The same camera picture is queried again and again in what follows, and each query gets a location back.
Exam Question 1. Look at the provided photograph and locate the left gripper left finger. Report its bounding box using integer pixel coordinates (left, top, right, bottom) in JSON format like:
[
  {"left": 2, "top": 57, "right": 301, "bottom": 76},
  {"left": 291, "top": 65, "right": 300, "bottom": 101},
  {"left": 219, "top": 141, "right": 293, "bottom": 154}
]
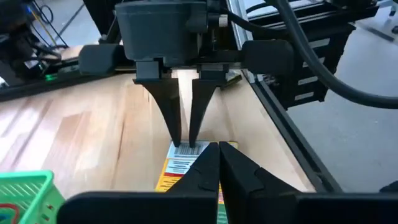
[{"left": 167, "top": 141, "right": 221, "bottom": 195}]

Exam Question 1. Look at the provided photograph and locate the red rubber band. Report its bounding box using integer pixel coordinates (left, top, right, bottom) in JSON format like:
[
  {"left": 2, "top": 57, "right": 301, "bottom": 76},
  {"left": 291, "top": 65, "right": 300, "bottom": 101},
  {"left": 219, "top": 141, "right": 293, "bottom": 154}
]
[{"left": 0, "top": 203, "right": 20, "bottom": 224}]

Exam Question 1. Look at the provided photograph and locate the thick black cable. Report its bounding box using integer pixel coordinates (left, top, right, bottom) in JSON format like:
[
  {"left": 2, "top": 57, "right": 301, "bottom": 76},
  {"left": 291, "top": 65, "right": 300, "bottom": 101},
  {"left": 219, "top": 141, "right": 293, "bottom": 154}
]
[{"left": 273, "top": 0, "right": 398, "bottom": 110}]

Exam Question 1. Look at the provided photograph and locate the yellow crayon box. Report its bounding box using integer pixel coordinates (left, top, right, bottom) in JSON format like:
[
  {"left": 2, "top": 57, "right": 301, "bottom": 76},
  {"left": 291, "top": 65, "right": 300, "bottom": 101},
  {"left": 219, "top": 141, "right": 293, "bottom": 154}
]
[{"left": 221, "top": 70, "right": 243, "bottom": 91}]

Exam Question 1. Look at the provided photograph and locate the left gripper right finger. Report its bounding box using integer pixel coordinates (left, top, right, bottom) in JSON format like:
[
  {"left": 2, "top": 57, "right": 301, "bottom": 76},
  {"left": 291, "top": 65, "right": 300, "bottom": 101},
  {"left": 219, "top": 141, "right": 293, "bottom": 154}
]
[{"left": 219, "top": 141, "right": 300, "bottom": 195}]

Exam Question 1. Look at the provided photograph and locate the bright green plastic basket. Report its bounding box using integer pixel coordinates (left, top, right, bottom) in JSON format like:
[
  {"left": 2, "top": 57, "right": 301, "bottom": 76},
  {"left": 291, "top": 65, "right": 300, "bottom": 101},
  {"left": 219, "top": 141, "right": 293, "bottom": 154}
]
[{"left": 0, "top": 170, "right": 65, "bottom": 224}]

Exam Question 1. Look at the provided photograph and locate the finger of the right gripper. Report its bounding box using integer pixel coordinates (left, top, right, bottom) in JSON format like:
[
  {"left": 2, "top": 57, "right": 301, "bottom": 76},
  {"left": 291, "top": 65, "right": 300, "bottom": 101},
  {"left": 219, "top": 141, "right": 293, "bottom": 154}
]
[
  {"left": 132, "top": 60, "right": 183, "bottom": 148},
  {"left": 188, "top": 70, "right": 229, "bottom": 149}
]

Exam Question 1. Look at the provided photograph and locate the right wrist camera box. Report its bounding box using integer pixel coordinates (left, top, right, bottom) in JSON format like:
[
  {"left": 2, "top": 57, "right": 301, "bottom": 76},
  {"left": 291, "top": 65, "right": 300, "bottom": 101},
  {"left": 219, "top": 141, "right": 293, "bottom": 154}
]
[{"left": 114, "top": 1, "right": 209, "bottom": 68}]

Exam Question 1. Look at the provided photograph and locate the yellow box with barcode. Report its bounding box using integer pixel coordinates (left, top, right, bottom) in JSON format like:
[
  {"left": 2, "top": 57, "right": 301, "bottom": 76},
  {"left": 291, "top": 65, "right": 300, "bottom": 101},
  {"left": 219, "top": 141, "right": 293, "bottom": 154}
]
[{"left": 154, "top": 140, "right": 239, "bottom": 224}]

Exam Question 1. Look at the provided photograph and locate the silver aluminium rail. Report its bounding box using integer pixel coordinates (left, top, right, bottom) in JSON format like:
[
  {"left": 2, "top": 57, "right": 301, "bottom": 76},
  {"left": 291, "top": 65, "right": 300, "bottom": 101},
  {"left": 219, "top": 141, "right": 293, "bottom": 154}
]
[{"left": 226, "top": 0, "right": 250, "bottom": 50}]

